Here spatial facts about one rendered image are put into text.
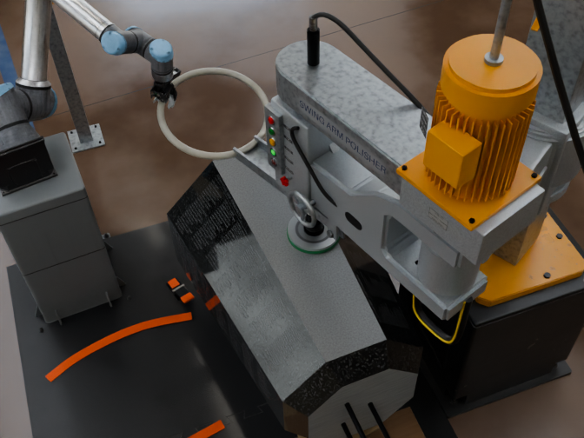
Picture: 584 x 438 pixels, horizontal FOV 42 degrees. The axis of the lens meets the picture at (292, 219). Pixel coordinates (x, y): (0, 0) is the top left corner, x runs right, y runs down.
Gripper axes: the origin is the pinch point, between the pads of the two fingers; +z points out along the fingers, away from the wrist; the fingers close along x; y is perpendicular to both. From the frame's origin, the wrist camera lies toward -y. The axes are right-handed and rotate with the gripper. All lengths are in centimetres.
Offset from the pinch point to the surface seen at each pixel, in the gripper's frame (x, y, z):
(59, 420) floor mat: 3, 124, 92
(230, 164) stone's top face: 36.1, 11.1, 11.4
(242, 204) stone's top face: 50, 31, 7
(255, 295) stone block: 70, 66, 8
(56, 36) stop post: -90, -49, 50
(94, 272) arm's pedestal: -14, 57, 76
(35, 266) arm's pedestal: -34, 72, 59
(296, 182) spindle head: 73, 42, -41
